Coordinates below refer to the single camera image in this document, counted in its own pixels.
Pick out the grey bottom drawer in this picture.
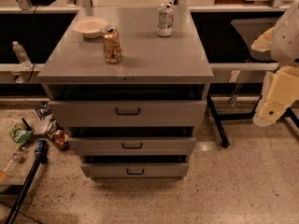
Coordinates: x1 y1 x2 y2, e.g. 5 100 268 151
81 163 189 178

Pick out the grey drawer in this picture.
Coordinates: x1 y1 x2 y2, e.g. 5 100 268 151
81 163 189 178
69 137 195 156
49 101 206 127

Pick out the red can on floor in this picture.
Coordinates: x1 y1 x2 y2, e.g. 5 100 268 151
54 130 64 149

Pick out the black pole blue grip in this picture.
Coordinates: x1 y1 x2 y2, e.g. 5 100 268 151
5 140 49 224

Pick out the silver foil wrapper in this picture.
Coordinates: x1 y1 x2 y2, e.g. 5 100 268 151
34 119 55 135

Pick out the grey metal drawer cabinet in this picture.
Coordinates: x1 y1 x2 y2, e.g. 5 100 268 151
36 6 215 181

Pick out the clear plastic water bottle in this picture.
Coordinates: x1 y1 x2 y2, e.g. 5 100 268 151
12 41 33 70

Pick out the clear bottle on floor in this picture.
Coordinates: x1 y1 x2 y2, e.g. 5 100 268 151
0 150 26 182

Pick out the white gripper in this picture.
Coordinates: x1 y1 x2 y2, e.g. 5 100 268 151
251 28 299 127

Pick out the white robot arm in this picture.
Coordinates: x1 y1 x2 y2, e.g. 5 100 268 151
251 0 299 127

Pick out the green snack bag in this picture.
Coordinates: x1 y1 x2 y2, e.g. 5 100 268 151
9 123 34 149

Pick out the grey top drawer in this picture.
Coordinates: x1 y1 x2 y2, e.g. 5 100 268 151
49 101 206 127

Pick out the white green soda can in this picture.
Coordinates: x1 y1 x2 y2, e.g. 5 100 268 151
157 3 174 37

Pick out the white paper bowl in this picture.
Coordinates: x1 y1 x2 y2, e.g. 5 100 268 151
74 17 108 39

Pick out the grey folding table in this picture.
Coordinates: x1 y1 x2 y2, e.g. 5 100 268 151
206 17 299 148

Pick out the gold soda can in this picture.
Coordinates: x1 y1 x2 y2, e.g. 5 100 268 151
101 25 122 63

